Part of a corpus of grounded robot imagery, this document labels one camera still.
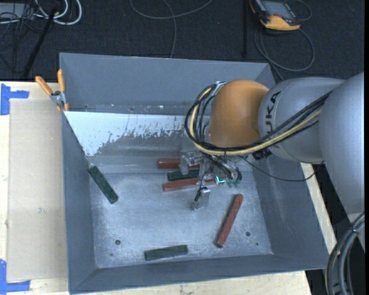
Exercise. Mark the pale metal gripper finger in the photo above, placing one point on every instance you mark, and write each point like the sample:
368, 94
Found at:
188, 162
203, 197

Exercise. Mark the dark green flat block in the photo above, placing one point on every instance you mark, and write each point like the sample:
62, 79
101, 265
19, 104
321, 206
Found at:
180, 174
166, 252
104, 184

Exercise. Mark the red-brown flat block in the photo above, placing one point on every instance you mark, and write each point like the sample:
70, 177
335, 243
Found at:
180, 185
168, 163
230, 220

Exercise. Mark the grey metal bin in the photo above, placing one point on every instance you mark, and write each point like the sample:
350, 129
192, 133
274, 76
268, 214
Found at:
160, 223

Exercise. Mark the pale wood board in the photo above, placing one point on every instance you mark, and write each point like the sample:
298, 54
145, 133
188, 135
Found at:
34, 189

